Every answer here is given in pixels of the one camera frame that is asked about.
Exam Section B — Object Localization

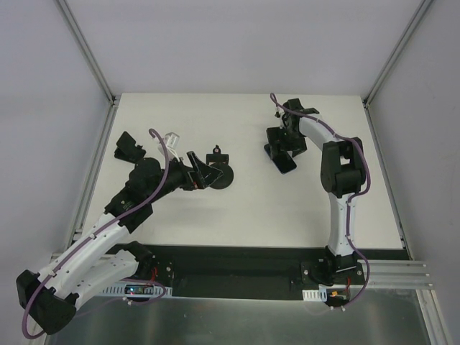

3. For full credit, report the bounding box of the black smartphone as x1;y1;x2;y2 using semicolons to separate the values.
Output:
264;144;297;174

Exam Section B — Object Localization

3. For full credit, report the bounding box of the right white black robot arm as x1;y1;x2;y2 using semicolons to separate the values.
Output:
264;94;370;286

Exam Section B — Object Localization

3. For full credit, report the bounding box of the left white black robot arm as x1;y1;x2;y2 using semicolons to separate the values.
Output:
16;152;223;340

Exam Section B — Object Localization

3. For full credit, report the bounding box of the black round-base phone stand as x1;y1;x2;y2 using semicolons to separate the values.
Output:
206;144;234;190

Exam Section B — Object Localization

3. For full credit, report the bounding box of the black folding phone stand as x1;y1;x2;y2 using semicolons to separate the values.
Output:
114;131;147;164

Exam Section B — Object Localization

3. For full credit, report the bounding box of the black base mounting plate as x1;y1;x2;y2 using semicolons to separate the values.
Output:
68;241;413;301

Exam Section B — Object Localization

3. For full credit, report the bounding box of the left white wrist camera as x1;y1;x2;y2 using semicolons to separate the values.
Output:
157;132;180;161

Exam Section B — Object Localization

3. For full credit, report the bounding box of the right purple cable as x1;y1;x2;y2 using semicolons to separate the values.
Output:
269;93;373;316

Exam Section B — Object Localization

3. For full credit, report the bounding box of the left aluminium frame post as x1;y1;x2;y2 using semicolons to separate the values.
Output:
53;0;117;106

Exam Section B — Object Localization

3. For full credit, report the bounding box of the aluminium frame post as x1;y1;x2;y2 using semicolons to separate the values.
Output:
362;0;436;109
53;0;117;106

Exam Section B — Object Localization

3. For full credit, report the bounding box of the left white slotted cable duct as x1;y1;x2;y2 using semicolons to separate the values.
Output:
98;282;173;298

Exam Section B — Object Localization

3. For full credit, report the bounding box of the white slotted cable duct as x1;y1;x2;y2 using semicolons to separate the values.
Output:
98;282;173;298
302;287;328;303

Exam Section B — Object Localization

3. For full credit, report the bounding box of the right white slotted cable duct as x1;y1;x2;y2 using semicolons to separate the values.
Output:
302;287;328;303

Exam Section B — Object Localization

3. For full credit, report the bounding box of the front aluminium rail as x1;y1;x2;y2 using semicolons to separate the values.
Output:
46;252;432;289

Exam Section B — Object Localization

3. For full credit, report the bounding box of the right aluminium frame post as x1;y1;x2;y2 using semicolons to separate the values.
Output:
362;0;436;109

